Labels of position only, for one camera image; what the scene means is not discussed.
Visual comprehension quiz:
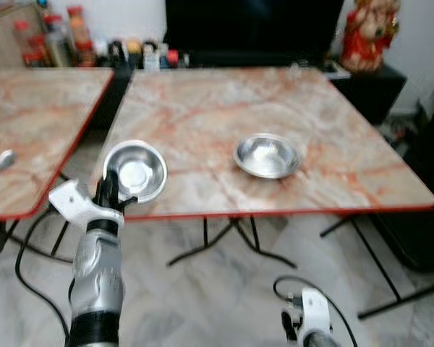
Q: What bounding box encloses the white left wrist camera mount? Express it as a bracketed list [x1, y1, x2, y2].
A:
[48, 179, 126, 231]

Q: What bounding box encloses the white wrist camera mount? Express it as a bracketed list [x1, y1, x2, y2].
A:
[48, 179, 126, 231]
[281, 288, 334, 342]

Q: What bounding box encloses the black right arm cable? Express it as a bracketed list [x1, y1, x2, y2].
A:
[273, 275, 359, 347]

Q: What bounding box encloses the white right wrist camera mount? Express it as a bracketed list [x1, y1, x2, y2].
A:
[281, 288, 334, 342]

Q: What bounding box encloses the dark sofa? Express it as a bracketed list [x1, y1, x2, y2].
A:
[375, 81, 434, 274]

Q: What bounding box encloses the small red cap bottle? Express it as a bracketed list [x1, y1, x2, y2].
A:
[13, 20, 35, 67]

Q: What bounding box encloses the red and gold figurine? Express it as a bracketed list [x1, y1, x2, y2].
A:
[339, 0, 401, 75]

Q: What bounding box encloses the black television cabinet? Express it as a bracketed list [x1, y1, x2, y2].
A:
[324, 61, 408, 126]

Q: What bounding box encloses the black television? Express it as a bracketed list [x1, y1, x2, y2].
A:
[164, 0, 346, 68]

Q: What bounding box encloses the steel bowl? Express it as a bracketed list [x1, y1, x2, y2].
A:
[103, 140, 169, 205]
[234, 133, 303, 179]

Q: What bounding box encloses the small yellow cap bottle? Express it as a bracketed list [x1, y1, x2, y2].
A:
[127, 39, 145, 70]

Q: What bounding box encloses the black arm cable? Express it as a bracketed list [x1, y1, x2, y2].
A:
[14, 208, 75, 340]
[273, 275, 359, 347]

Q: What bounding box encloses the marble table with red edge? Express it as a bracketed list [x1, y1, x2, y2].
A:
[0, 67, 116, 262]

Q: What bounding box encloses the wooden cabinet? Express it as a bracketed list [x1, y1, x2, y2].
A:
[0, 2, 50, 69]

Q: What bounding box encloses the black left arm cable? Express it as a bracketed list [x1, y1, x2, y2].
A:
[14, 208, 75, 340]

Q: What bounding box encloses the tall orange sauce bottle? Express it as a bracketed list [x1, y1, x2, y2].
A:
[66, 5, 97, 68]

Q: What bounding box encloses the small white bottle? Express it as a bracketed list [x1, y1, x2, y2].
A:
[143, 43, 162, 71]

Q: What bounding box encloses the clear bottle with red cap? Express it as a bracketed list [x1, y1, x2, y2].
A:
[42, 13, 75, 68]

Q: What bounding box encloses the large marble folding table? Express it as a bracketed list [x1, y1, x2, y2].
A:
[90, 67, 434, 320]

